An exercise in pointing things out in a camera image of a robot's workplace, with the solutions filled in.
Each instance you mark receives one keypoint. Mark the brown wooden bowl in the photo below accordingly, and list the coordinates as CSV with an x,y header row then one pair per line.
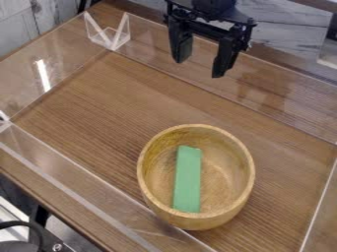
x,y
228,175

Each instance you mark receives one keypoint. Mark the black table leg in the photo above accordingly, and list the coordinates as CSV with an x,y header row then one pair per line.
x,y
42,215

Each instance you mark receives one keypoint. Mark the clear acrylic corner bracket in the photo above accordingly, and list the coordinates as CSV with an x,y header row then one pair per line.
x,y
110,38

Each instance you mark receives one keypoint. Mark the clear acrylic tray wall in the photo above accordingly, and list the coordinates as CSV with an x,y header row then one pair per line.
x,y
87,202

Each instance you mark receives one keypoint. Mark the green rectangular block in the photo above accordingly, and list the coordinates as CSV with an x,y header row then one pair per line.
x,y
188,182

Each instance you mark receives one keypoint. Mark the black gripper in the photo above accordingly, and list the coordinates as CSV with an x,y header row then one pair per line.
x,y
214,19

